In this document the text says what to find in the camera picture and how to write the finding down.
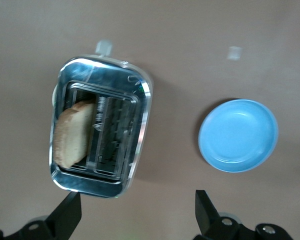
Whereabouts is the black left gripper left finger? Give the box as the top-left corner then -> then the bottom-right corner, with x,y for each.
0,191 -> 82,240

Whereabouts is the blue plate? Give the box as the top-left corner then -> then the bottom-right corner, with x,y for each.
198,98 -> 280,174

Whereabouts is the toasted bread slice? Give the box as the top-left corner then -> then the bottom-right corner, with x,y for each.
53,99 -> 96,169

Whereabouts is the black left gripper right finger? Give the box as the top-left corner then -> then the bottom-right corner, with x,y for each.
193,189 -> 295,240

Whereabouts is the beige chrome two-slot toaster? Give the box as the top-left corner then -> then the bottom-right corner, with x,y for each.
49,38 -> 155,200

